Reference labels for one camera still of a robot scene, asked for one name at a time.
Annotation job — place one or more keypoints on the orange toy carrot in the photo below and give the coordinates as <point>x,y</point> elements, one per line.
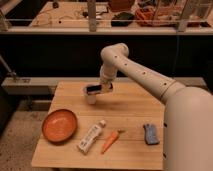
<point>110,140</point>

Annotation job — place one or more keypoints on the orange bowl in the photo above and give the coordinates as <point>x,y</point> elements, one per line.
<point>59,125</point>

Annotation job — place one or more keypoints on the orange tool on workbench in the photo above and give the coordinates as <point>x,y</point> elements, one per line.
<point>145,17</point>

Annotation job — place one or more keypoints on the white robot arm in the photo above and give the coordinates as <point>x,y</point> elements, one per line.
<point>188,114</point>

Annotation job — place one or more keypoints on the blue sponge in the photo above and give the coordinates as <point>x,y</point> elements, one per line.
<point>150,137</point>

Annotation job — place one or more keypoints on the white toothpaste tube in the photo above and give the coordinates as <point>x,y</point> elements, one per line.
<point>90,137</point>

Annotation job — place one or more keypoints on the black object on workbench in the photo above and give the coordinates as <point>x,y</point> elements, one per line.
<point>122,19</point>

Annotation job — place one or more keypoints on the grey metal clamp stand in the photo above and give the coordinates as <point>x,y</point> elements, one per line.
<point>12,74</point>

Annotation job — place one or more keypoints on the wooden background workbench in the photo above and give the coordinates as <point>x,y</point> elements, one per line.
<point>93,17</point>

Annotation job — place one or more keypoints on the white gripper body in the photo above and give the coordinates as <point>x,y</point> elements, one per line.
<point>106,86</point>

